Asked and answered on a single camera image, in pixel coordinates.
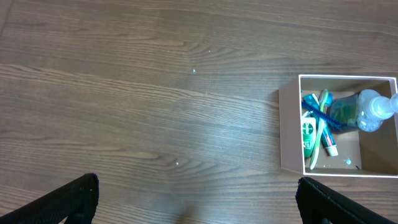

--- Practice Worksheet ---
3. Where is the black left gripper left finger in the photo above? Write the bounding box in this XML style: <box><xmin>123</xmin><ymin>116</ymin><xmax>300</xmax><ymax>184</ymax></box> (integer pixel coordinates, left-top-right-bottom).
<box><xmin>1</xmin><ymin>173</ymin><xmax>100</xmax><ymax>224</ymax></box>

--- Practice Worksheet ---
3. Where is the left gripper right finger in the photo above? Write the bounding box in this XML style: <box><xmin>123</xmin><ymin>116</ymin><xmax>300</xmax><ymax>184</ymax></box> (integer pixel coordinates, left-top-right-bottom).
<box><xmin>295</xmin><ymin>177</ymin><xmax>392</xmax><ymax>224</ymax></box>

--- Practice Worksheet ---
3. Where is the green Dettol soap bar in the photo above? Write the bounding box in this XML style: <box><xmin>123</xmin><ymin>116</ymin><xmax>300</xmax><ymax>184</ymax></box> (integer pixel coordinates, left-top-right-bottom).
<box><xmin>301</xmin><ymin>111</ymin><xmax>317</xmax><ymax>158</ymax></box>

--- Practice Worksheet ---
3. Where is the blue disposable razor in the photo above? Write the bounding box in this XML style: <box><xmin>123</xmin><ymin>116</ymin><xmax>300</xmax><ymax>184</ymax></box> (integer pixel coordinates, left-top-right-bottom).
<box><xmin>302</xmin><ymin>90</ymin><xmax>341</xmax><ymax>129</ymax></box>

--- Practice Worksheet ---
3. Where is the green white toothbrush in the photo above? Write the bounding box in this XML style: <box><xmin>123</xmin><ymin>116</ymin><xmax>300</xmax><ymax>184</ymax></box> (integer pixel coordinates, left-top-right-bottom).
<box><xmin>309</xmin><ymin>89</ymin><xmax>334</xmax><ymax>170</ymax></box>

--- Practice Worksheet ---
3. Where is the clear bottle with dark liquid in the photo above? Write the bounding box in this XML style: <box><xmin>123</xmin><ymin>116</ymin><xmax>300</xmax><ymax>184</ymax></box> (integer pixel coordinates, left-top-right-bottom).
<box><xmin>327</xmin><ymin>89</ymin><xmax>397</xmax><ymax>134</ymax></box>

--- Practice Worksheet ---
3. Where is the white cardboard box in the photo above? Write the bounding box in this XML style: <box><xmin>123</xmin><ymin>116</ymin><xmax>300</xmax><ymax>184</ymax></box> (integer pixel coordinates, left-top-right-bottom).
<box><xmin>279</xmin><ymin>75</ymin><xmax>397</xmax><ymax>179</ymax></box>

